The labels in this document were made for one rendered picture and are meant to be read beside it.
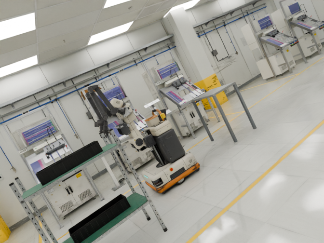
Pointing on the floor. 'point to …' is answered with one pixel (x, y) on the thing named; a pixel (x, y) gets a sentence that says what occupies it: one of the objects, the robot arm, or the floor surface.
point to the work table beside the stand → (222, 108)
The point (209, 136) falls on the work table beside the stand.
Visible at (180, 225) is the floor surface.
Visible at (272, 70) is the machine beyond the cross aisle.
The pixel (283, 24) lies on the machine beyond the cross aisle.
